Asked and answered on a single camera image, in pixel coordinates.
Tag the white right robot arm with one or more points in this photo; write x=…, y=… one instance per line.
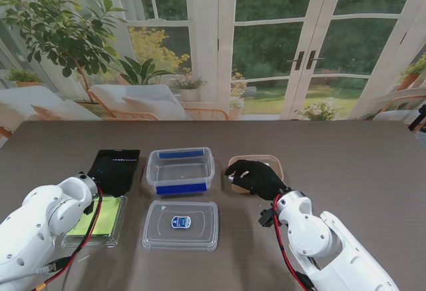
x=316, y=237

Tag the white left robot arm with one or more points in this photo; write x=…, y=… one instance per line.
x=40, y=224

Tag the clear lid with white label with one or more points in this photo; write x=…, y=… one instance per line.
x=274, y=161

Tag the black plastic food tray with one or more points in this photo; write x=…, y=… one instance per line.
x=118, y=171

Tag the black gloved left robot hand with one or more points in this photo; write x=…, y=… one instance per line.
x=96, y=181

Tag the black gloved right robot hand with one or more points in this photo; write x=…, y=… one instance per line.
x=263, y=177

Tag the black tripod stand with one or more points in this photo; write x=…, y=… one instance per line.
x=420, y=118

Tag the clear container with blue clips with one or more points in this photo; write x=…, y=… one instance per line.
x=181, y=171

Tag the brown kraft paper bowl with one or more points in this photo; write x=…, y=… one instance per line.
x=278, y=168

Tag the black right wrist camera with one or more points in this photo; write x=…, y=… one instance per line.
x=266, y=218

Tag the clear lid with green sheet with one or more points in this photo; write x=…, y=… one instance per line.
x=106, y=217

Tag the clear lid with blue sticker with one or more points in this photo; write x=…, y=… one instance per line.
x=199, y=234

